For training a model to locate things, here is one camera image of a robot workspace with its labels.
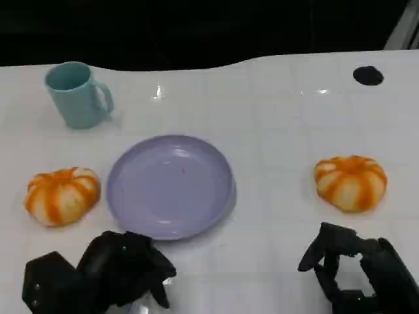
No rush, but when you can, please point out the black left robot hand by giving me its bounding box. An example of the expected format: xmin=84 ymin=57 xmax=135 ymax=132
xmin=77 ymin=230 xmax=177 ymax=310

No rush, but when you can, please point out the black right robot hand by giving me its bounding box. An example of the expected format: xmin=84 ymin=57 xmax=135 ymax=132
xmin=297 ymin=222 xmax=419 ymax=314

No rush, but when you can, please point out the orange white toy bread roll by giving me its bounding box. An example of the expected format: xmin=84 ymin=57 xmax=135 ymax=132
xmin=314 ymin=155 xmax=388 ymax=214
xmin=25 ymin=166 xmax=101 ymax=228

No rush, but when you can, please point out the lilac plate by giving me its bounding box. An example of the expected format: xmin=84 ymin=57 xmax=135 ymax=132
xmin=105 ymin=134 xmax=237 ymax=242

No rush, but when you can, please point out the pale green mug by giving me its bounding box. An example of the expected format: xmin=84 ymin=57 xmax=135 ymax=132
xmin=45 ymin=61 xmax=115 ymax=130

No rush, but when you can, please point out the black round table grommet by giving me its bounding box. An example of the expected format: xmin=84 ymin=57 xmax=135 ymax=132
xmin=352 ymin=65 xmax=384 ymax=87

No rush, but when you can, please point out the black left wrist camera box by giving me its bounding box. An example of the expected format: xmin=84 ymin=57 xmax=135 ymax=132
xmin=22 ymin=251 xmax=86 ymax=314

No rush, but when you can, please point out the white metal frame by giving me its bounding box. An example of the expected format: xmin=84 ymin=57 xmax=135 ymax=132
xmin=383 ymin=0 xmax=419 ymax=50

